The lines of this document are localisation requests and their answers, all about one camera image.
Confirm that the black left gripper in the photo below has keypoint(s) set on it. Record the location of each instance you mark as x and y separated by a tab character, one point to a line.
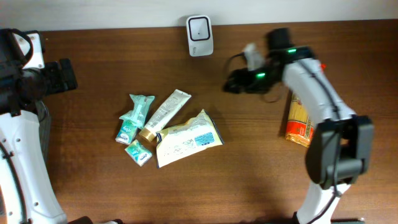
61	84

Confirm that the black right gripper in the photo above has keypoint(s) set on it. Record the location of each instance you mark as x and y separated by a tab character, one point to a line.
250	86

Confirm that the orange spaghetti packet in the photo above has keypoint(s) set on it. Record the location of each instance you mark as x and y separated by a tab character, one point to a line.
299	127

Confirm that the cream yellow snack bag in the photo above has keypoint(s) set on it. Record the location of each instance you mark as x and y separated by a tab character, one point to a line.
183	140

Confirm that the teal tissue pack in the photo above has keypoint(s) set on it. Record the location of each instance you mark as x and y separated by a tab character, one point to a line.
138	153
127	133

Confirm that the teal wipes packet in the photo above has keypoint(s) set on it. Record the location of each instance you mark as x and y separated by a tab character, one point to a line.
137	116

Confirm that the white cream tube gold cap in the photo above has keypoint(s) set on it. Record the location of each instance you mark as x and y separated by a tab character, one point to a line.
165	112

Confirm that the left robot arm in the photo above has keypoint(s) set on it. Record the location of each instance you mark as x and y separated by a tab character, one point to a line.
25	185

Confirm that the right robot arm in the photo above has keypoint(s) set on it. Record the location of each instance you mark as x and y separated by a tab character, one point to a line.
340	148

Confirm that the white barcode scanner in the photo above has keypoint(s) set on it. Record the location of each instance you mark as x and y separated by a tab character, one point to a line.
199	35

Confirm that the grey plastic mesh basket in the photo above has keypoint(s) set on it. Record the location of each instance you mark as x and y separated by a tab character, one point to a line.
45	121

